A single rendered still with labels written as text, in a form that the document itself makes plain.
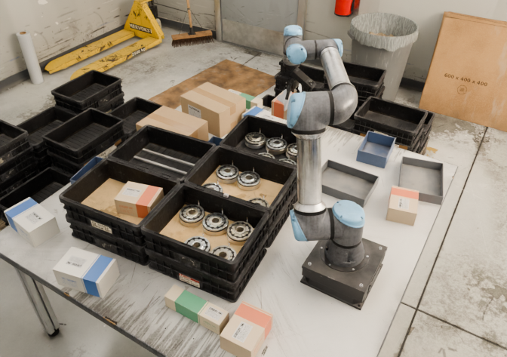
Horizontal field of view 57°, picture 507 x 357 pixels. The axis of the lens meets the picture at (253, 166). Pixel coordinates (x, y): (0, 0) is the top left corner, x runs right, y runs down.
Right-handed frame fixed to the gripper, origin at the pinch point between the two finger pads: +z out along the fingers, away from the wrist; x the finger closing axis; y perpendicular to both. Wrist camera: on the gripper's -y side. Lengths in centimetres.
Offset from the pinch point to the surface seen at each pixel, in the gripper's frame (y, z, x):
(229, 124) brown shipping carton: 46, 34, -15
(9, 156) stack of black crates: 160, 58, 51
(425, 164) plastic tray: -57, 38, -40
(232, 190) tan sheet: 8.4, 26.6, 38.5
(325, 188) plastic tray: -21.8, 36.3, 5.1
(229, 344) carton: -28, 35, 97
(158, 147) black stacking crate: 58, 26, 30
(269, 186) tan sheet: -4.1, 26.7, 27.8
